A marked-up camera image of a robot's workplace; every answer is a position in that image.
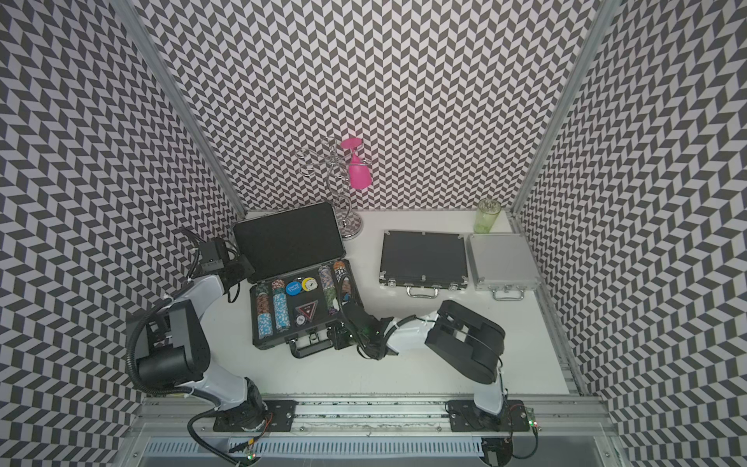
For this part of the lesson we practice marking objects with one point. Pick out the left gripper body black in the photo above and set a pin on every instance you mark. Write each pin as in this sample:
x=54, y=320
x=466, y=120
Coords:
x=242, y=269

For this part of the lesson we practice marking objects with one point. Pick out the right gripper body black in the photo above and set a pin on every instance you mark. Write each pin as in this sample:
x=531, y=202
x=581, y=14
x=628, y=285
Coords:
x=362, y=339

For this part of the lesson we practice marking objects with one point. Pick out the black poker case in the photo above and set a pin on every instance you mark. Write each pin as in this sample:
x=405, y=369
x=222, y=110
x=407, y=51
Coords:
x=424, y=263
x=300, y=279

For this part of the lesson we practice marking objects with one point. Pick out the small silver aluminium poker case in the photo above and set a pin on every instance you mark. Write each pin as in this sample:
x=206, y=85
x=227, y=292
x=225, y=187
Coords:
x=502, y=264

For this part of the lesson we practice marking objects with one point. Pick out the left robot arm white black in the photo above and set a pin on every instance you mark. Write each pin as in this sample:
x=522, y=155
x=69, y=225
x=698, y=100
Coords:
x=167, y=351

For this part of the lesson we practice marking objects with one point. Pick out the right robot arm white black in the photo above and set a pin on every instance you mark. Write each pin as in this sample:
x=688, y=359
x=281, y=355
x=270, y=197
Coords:
x=469, y=342

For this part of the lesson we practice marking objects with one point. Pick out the pink wine glass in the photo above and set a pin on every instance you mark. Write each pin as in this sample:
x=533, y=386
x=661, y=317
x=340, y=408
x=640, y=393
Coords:
x=360, y=176

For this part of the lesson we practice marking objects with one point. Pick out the green translucent cup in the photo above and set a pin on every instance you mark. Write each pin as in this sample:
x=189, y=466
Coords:
x=487, y=212

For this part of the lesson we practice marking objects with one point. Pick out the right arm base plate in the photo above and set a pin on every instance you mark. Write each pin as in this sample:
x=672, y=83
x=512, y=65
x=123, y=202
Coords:
x=464, y=416

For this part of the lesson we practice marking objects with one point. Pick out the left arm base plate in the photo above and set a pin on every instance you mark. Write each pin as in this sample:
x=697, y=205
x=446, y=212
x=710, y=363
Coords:
x=280, y=415

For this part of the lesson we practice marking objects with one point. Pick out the aluminium mounting rail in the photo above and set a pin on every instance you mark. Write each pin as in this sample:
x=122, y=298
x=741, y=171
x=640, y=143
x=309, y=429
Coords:
x=368, y=416

